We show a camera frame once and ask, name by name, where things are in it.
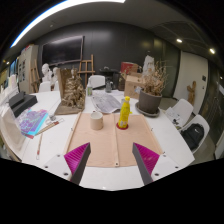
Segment white plaster bust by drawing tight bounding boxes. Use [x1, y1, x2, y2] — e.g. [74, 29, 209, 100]
[51, 66, 60, 84]
[41, 63, 52, 83]

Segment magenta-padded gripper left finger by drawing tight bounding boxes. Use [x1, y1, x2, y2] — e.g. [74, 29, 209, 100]
[42, 142, 92, 185]

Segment black flat box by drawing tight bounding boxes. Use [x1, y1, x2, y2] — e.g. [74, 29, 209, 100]
[8, 91, 26, 108]
[11, 94, 38, 118]

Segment colourful painting sheet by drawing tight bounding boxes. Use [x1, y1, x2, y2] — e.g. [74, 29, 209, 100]
[16, 108, 49, 138]

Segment grey glass jar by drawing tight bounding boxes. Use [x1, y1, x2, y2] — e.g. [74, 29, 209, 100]
[105, 77, 113, 94]

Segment cardboard box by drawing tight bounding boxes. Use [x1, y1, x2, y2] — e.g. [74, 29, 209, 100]
[123, 73, 146, 100]

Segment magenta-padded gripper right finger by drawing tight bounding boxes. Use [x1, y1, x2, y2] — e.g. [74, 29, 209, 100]
[132, 142, 183, 186]

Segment white plastic chair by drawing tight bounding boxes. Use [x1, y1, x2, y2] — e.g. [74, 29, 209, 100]
[165, 98, 194, 128]
[38, 81, 52, 93]
[88, 74, 106, 89]
[181, 114, 211, 151]

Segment ceiling spotlights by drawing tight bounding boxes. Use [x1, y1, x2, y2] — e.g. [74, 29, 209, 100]
[1, 38, 216, 66]

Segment wooden figure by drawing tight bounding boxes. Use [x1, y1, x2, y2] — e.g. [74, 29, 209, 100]
[186, 80, 198, 106]

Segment yellow drink bottle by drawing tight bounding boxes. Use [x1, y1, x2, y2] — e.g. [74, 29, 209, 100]
[117, 95, 132, 130]

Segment light wooden work board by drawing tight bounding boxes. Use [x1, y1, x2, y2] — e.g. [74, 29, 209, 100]
[63, 112, 164, 168]

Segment black wall screen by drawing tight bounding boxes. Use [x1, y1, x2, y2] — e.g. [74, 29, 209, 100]
[41, 35, 84, 67]

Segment wooden paintbrush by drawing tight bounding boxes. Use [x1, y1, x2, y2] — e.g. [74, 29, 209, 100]
[34, 120, 60, 136]
[35, 133, 44, 160]

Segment golden-brown sculpture on wooden base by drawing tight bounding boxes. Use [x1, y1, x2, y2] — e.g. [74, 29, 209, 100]
[54, 67, 87, 116]

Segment wooden easel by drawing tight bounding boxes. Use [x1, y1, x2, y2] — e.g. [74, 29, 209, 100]
[77, 54, 96, 88]
[30, 59, 42, 94]

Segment flat round red coaster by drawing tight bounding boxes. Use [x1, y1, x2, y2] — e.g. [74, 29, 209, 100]
[115, 122, 130, 131]

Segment black backpack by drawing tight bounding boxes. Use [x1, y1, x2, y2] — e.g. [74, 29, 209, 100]
[181, 123, 205, 151]

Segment clear spray bottle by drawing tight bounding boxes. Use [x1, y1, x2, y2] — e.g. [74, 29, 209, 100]
[86, 79, 94, 98]

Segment white cabinet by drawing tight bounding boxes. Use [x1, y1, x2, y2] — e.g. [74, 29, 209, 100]
[17, 44, 39, 94]

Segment white wrapped object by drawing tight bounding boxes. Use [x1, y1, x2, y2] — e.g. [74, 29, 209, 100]
[143, 54, 156, 76]

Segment printed paper sheet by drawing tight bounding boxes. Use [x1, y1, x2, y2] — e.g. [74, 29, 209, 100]
[90, 90, 123, 114]

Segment white canvas panel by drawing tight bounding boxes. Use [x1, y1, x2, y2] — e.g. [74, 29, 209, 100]
[0, 105, 27, 153]

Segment beige cup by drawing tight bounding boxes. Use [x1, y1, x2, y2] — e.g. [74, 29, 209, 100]
[89, 110, 105, 131]

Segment long ceiling light strip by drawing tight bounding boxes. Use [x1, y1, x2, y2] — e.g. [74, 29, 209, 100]
[9, 0, 126, 49]

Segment dried plant in grey pot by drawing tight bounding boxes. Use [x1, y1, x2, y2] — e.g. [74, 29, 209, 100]
[134, 60, 169, 118]

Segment red box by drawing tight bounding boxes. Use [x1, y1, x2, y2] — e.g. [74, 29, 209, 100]
[120, 61, 138, 75]

